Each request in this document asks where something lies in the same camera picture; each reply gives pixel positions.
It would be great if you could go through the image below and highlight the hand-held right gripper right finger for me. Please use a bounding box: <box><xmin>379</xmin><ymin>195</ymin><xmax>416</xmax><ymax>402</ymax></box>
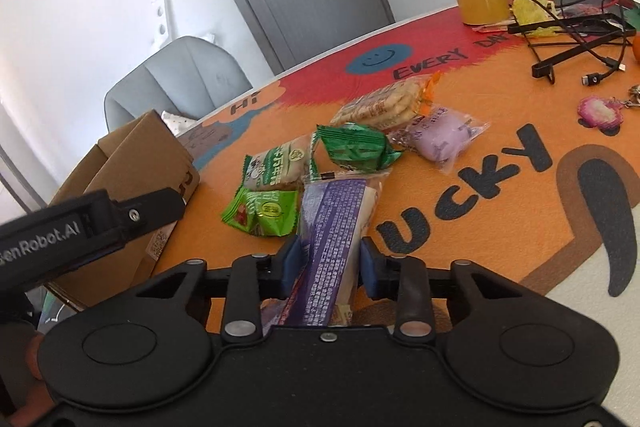
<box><xmin>359</xmin><ymin>237</ymin><xmax>530</xmax><ymax>341</ymax></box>

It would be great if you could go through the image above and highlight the yellow tape roll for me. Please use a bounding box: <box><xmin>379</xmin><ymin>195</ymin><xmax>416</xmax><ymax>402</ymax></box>
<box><xmin>454</xmin><ymin>0</ymin><xmax>511</xmax><ymax>26</ymax></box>

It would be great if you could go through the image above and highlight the dark green crinkled snack packet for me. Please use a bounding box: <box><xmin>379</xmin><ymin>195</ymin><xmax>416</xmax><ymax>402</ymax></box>
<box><xmin>310</xmin><ymin>122</ymin><xmax>403</xmax><ymax>180</ymax></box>

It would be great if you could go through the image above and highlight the yellow crumpled wrapper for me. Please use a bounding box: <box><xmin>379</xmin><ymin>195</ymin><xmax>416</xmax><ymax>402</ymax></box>
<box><xmin>510</xmin><ymin>0</ymin><xmax>563</xmax><ymax>38</ymax></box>

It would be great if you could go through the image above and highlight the rice cracker packet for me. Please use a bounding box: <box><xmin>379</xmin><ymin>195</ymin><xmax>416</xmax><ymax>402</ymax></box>
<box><xmin>330</xmin><ymin>74</ymin><xmax>441</xmax><ymax>132</ymax></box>

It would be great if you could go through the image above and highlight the cardboard box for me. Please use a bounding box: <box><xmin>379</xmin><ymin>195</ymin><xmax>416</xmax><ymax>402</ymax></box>
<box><xmin>42</xmin><ymin>109</ymin><xmax>201</xmax><ymax>308</ymax></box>

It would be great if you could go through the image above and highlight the white dotted cushion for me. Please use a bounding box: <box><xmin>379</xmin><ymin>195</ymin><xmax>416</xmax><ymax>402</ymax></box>
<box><xmin>160</xmin><ymin>109</ymin><xmax>198</xmax><ymax>132</ymax></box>

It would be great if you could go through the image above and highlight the green and white cracker packet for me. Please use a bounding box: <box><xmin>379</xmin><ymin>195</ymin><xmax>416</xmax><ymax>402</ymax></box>
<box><xmin>242</xmin><ymin>134</ymin><xmax>313</xmax><ymax>192</ymax></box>

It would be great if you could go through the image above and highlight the grey upholstered chair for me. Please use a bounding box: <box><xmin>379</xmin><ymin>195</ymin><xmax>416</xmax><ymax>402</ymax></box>
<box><xmin>104</xmin><ymin>36</ymin><xmax>253</xmax><ymax>132</ymax></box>

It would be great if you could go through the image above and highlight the black wire rack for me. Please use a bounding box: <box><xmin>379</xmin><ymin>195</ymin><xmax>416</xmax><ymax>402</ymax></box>
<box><xmin>510</xmin><ymin>0</ymin><xmax>640</xmax><ymax>88</ymax></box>

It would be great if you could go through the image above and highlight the lime green snack packet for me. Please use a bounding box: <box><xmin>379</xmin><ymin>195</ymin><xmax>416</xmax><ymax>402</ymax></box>
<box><xmin>221</xmin><ymin>187</ymin><xmax>303</xmax><ymax>238</ymax></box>

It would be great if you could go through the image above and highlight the pink keychain charm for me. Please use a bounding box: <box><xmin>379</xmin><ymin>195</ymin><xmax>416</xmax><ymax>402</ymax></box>
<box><xmin>577</xmin><ymin>95</ymin><xmax>625</xmax><ymax>128</ymax></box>

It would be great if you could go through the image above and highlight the black wire stand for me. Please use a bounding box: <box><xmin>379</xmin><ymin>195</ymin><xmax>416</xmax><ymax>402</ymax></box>
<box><xmin>507</xmin><ymin>14</ymin><xmax>636</xmax><ymax>82</ymax></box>

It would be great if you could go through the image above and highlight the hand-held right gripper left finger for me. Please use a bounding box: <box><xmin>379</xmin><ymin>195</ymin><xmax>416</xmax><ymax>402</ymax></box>
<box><xmin>135</xmin><ymin>237</ymin><xmax>304</xmax><ymax>339</ymax></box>

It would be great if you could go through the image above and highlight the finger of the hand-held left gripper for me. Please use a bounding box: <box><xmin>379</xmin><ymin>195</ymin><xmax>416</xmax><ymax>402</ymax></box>
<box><xmin>112</xmin><ymin>187</ymin><xmax>186</xmax><ymax>239</ymax></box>

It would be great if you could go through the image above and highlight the colourful cartoon table mat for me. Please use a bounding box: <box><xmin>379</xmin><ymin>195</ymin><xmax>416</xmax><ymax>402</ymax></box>
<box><xmin>150</xmin><ymin>0</ymin><xmax>640</xmax><ymax>333</ymax></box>

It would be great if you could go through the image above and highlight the pale purple bun packet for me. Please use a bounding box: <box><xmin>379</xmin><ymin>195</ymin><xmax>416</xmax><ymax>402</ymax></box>
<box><xmin>389</xmin><ymin>106</ymin><xmax>492</xmax><ymax>175</ymax></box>

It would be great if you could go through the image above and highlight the long purple bread packet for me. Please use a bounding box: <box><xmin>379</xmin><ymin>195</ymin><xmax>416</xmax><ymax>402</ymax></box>
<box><xmin>260</xmin><ymin>172</ymin><xmax>391</xmax><ymax>328</ymax></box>

